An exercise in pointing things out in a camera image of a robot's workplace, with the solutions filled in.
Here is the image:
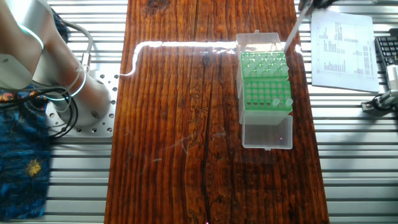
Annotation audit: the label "printed white paper sheet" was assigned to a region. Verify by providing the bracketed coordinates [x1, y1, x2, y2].
[310, 7, 381, 93]

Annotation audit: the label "black keyboard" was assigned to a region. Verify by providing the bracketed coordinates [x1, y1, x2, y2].
[374, 35, 398, 85]

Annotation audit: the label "brown wooden board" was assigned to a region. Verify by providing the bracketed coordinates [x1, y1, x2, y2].
[104, 0, 330, 224]

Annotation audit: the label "blue painted cloth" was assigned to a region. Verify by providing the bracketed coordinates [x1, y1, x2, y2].
[0, 7, 70, 221]

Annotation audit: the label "aluminium post with foot bracket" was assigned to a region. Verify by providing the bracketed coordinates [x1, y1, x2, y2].
[361, 88, 398, 113]

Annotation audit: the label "grey base cable with connector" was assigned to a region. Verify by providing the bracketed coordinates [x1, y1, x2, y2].
[63, 21, 95, 73]

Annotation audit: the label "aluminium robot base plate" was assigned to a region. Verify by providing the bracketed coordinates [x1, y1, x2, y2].
[45, 70, 118, 139]

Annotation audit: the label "black base cable loops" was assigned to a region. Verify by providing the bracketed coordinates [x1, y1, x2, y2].
[0, 86, 80, 138]

